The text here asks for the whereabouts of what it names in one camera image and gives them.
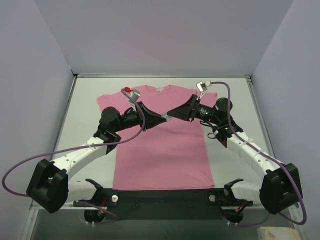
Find aluminium frame rail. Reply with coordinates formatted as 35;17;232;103
29;74;300;211

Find round teal glass brooch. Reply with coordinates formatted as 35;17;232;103
161;112;172;122

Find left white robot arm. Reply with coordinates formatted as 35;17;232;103
26;102;171;213

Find pink t-shirt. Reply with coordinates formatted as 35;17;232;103
97;85;215;191

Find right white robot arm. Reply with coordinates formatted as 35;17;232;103
167;94;303;215

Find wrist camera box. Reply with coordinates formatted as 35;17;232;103
124;87;141;109
196;80;212;100

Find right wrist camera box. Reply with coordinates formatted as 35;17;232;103
196;80;212;100

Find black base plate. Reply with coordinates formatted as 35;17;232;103
73;188;253;222

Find beige foam block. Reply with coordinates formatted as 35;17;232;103
257;226;301;240

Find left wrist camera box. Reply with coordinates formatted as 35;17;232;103
124;87;141;109

